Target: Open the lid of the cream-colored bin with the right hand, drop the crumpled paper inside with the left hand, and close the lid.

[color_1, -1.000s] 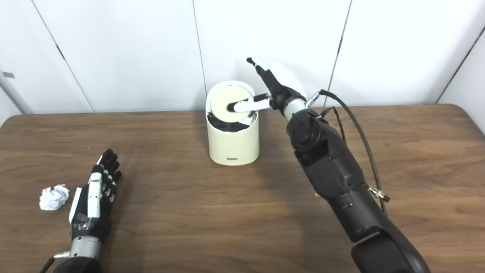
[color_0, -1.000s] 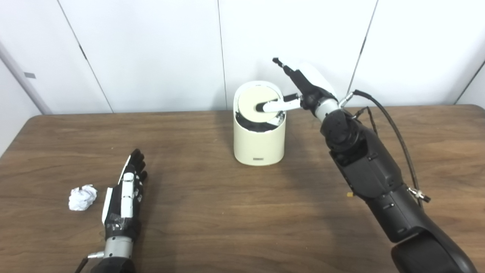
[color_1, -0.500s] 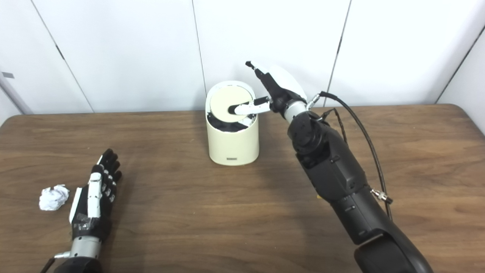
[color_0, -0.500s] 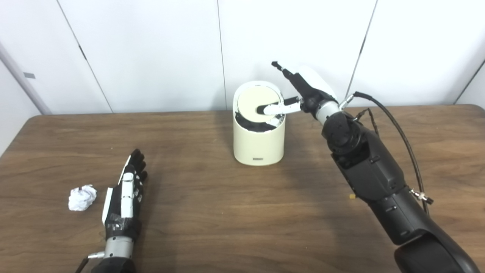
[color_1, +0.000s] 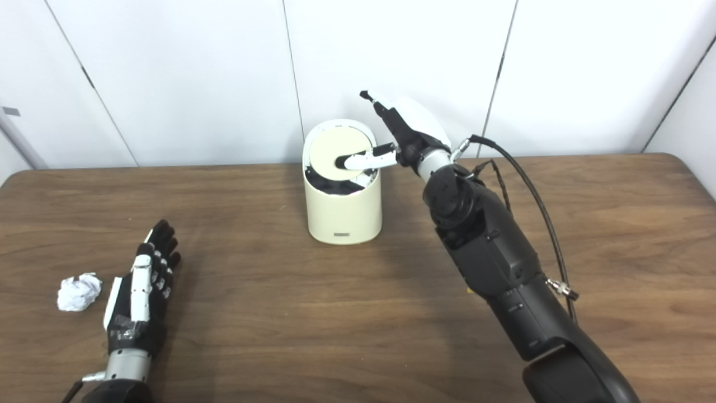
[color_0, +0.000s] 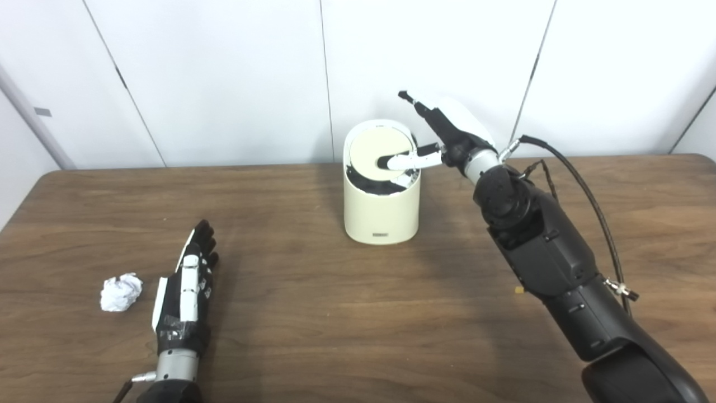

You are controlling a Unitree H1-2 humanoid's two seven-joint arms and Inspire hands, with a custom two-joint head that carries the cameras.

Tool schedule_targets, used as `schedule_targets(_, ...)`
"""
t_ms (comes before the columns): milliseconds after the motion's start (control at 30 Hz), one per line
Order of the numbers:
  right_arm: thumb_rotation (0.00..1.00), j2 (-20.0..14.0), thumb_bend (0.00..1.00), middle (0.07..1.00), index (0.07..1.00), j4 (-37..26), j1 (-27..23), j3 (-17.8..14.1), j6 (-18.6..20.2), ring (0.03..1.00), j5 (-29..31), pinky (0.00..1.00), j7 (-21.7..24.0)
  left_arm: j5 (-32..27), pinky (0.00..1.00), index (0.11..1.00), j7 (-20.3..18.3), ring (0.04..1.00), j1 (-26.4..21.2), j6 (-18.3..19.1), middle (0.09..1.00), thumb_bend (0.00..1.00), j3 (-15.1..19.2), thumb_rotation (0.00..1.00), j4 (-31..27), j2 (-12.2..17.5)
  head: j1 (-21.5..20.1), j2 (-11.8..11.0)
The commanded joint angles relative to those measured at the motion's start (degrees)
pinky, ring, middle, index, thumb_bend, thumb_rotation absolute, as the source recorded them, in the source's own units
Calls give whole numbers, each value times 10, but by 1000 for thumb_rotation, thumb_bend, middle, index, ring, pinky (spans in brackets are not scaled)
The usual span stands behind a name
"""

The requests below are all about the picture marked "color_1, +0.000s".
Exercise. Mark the white paper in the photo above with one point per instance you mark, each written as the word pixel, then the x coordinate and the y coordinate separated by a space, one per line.
pixel 79 292

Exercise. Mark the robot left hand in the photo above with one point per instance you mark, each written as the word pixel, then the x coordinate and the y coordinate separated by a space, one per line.
pixel 140 291

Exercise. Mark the cream-colored bin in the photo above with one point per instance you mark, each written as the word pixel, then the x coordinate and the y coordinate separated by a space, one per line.
pixel 344 212

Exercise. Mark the small gray wall tag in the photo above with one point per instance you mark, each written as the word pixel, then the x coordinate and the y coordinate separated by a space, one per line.
pixel 11 111

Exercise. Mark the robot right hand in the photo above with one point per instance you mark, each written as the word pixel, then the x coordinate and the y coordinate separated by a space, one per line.
pixel 417 126

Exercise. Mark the gray wall corner strip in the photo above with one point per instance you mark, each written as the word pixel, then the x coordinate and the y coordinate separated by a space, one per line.
pixel 22 140

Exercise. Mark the round cream bin lid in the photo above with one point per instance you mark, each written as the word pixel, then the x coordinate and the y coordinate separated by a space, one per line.
pixel 327 148

